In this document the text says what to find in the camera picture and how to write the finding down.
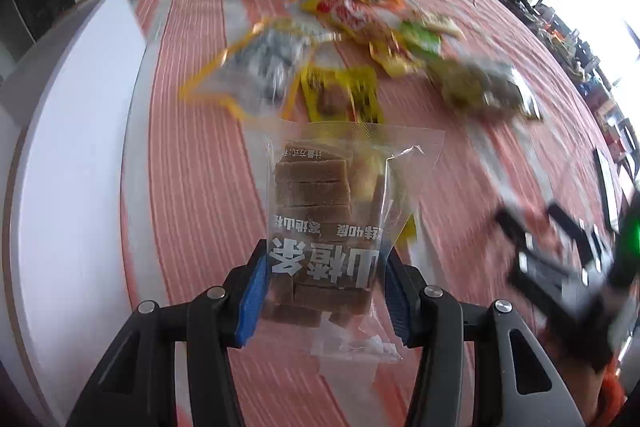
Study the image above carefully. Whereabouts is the yellow and red snack packet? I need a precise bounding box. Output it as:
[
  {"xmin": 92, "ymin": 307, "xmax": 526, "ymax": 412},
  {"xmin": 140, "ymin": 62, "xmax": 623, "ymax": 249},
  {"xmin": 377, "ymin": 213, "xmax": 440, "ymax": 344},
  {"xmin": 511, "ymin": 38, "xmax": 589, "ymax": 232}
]
[{"xmin": 302, "ymin": 0, "xmax": 398, "ymax": 44}]

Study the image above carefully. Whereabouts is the person's right forearm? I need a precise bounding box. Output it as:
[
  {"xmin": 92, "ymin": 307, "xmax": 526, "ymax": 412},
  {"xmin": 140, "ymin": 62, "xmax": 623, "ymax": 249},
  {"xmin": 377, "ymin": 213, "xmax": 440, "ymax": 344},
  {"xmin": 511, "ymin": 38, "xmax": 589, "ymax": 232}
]
[{"xmin": 545, "ymin": 332, "xmax": 630, "ymax": 427}]

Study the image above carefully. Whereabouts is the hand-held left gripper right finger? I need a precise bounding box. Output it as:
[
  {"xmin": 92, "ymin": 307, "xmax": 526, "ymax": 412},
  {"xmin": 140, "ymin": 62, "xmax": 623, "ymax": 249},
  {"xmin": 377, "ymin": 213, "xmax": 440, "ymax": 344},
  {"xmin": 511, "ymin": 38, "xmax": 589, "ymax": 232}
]
[{"xmin": 382, "ymin": 247, "xmax": 586, "ymax": 427}]

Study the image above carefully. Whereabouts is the silver packet with green-brown snack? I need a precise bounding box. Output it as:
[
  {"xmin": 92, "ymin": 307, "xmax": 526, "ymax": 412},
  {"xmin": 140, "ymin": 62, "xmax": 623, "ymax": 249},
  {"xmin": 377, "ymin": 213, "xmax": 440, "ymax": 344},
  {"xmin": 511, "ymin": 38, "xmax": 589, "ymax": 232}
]
[{"xmin": 424, "ymin": 58, "xmax": 545, "ymax": 124}]

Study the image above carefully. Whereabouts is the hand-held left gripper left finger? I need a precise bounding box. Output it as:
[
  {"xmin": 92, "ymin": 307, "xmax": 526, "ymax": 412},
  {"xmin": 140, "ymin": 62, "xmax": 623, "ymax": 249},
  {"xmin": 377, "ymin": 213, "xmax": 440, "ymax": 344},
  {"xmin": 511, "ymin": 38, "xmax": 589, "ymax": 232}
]
[{"xmin": 67, "ymin": 239, "xmax": 271, "ymax": 427}]

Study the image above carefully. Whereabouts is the clear packet of brown bars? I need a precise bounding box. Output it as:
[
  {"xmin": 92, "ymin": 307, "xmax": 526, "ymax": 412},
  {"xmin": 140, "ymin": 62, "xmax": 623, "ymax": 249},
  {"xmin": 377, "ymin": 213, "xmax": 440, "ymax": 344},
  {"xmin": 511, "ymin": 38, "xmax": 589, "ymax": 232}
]
[{"xmin": 245, "ymin": 119, "xmax": 446, "ymax": 383}]

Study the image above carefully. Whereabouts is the orange striped tablecloth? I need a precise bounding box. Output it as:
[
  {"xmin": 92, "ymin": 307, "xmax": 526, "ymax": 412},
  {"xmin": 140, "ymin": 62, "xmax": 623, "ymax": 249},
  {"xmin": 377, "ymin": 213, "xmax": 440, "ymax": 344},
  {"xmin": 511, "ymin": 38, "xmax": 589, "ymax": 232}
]
[{"xmin": 120, "ymin": 0, "xmax": 632, "ymax": 427}]

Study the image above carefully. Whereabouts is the black framed tablet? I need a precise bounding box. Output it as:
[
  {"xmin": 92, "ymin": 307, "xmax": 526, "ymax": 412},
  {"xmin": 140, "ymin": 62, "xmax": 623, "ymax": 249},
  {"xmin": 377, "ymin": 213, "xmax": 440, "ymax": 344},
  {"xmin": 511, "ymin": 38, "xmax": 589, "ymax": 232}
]
[{"xmin": 594, "ymin": 147, "xmax": 627, "ymax": 234}]

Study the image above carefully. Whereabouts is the cream snack packet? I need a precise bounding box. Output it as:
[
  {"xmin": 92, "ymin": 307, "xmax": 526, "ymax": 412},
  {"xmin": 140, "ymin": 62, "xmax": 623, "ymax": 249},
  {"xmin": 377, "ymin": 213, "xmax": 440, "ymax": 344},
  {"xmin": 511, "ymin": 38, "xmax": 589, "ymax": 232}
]
[{"xmin": 424, "ymin": 13, "xmax": 467, "ymax": 38}]

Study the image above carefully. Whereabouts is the yellow packet with brown snack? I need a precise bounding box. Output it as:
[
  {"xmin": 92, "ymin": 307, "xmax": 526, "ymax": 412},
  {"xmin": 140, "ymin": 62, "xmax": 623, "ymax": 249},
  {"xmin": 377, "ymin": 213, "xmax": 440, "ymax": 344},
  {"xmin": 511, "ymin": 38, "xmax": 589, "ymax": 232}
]
[{"xmin": 295, "ymin": 66, "xmax": 385, "ymax": 125}]

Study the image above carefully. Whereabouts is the small yellow snack packet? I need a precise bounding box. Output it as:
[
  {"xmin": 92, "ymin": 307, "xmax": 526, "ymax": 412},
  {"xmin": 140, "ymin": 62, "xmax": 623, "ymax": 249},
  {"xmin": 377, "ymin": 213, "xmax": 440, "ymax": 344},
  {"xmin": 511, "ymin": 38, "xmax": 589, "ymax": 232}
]
[{"xmin": 369, "ymin": 33, "xmax": 427, "ymax": 78}]

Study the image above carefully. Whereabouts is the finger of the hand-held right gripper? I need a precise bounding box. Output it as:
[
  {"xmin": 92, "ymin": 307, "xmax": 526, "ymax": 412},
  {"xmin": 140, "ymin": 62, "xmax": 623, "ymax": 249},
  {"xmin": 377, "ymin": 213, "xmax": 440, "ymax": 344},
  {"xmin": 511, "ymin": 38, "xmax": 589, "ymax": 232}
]
[
  {"xmin": 494, "ymin": 207, "xmax": 606, "ymax": 324},
  {"xmin": 547, "ymin": 202, "xmax": 618, "ymax": 270}
]

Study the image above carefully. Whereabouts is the yellow-edged clear snack packet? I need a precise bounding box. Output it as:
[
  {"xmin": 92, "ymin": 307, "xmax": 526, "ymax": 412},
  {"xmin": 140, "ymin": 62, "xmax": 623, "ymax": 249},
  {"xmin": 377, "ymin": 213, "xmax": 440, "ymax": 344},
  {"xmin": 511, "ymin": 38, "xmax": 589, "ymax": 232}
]
[{"xmin": 179, "ymin": 21, "xmax": 313, "ymax": 120}]

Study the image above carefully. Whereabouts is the black cabinet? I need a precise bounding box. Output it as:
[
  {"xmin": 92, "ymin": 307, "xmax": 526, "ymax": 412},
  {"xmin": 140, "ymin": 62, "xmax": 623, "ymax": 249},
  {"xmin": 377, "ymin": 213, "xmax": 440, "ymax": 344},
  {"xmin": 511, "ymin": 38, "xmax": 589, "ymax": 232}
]
[{"xmin": 9, "ymin": 0, "xmax": 77, "ymax": 44}]

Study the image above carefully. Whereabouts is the green snack packet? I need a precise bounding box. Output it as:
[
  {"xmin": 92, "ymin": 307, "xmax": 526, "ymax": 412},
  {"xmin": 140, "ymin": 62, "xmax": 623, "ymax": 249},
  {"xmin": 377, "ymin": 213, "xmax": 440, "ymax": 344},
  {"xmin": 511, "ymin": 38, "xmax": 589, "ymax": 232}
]
[{"xmin": 399, "ymin": 21, "xmax": 445, "ymax": 56}]

